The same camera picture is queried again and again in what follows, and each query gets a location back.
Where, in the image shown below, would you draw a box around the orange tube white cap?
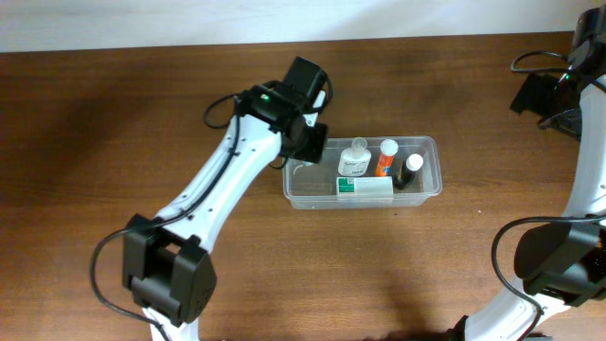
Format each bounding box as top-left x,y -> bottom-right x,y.
375,139 -> 399,176

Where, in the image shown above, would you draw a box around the clear plastic container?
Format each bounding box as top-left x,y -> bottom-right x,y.
282,136 -> 442,209

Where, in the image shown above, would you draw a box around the left black cable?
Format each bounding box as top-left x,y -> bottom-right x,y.
89,78 -> 334,341

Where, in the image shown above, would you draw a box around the black cable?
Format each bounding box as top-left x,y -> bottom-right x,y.
490,49 -> 606,341
89,78 -> 334,341

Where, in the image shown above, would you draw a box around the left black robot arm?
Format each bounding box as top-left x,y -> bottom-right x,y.
122,57 -> 332,340

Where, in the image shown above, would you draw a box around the white green medicine box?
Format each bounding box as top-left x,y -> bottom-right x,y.
336,177 -> 393,197

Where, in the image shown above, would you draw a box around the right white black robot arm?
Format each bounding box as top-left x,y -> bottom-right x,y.
443,7 -> 605,340

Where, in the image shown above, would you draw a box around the dark bottle white cap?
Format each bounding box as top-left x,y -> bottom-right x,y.
393,153 -> 424,190

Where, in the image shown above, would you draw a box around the right black cable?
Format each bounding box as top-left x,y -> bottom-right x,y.
490,49 -> 606,341

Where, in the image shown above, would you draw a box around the white lotion bottle clear cap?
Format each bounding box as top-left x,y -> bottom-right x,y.
337,137 -> 371,177

